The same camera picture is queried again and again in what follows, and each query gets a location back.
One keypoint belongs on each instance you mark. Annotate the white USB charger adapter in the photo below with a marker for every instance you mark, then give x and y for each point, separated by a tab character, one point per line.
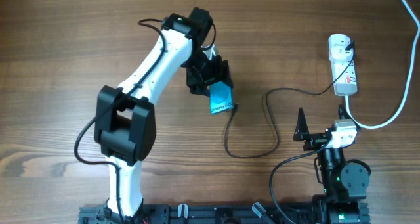
341	53

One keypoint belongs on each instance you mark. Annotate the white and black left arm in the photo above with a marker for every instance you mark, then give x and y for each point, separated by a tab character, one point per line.
125	122

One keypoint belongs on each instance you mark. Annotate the blue Galaxy smartphone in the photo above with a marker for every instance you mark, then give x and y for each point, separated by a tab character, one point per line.
221	98

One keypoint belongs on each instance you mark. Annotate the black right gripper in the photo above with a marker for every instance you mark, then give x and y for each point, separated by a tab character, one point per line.
302	134

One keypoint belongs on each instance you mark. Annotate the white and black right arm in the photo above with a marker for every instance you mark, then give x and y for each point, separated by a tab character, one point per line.
345	182

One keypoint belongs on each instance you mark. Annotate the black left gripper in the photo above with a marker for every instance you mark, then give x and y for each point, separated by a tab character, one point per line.
219	72

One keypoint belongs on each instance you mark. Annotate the white power strip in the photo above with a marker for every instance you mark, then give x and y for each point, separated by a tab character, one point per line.
343	73

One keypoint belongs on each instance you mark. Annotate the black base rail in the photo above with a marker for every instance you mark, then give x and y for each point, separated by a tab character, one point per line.
223	214

